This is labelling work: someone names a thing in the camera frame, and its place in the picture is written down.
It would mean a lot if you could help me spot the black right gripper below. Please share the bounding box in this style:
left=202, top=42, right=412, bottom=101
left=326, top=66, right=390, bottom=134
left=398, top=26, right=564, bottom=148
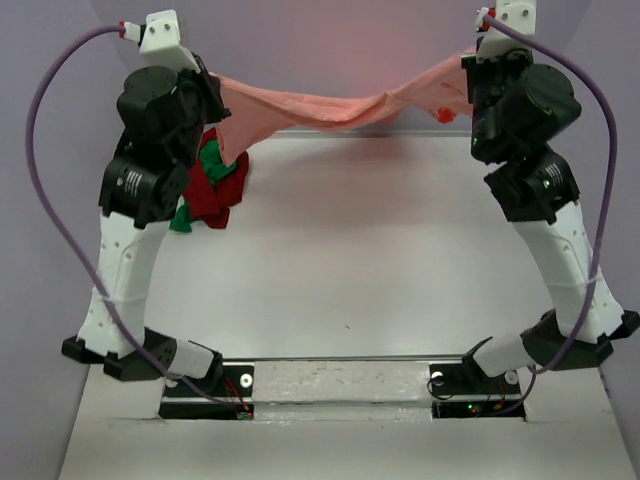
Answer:
left=465, top=34, right=536, bottom=161

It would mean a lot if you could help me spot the pink t shirt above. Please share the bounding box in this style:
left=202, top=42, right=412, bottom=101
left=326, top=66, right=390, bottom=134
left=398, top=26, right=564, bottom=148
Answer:
left=216, top=55, right=472, bottom=165

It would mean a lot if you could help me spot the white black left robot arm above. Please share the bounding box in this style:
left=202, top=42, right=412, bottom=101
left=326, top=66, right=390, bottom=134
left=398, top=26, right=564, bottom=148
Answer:
left=61, top=56, right=230, bottom=395

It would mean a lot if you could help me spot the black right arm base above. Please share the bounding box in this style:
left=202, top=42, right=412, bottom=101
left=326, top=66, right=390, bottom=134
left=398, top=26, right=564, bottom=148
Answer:
left=426, top=363, right=526, bottom=420

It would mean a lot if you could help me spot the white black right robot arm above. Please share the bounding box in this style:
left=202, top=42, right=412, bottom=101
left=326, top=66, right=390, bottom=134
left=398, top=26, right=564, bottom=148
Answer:
left=457, top=50, right=639, bottom=392

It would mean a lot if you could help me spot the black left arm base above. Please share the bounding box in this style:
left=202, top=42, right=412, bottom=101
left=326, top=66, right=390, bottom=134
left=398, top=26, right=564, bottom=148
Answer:
left=158, top=360, right=256, bottom=421

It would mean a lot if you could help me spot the green t shirt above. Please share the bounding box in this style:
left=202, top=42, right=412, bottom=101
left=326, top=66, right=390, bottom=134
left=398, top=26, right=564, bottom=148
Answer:
left=168, top=139, right=240, bottom=234

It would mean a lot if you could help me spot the dark red t shirt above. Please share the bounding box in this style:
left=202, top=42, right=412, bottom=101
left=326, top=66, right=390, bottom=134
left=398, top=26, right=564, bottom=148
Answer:
left=182, top=127, right=250, bottom=230

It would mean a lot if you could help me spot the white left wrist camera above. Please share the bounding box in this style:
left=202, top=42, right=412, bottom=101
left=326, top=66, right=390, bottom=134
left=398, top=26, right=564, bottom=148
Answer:
left=119, top=9, right=200, bottom=73

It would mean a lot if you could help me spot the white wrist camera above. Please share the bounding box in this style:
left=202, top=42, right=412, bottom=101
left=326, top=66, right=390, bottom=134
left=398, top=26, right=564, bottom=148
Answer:
left=119, top=9, right=200, bottom=73
left=475, top=0, right=537, bottom=63

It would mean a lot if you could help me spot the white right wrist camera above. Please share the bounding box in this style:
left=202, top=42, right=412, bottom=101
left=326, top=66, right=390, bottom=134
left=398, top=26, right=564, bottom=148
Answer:
left=475, top=0, right=537, bottom=63

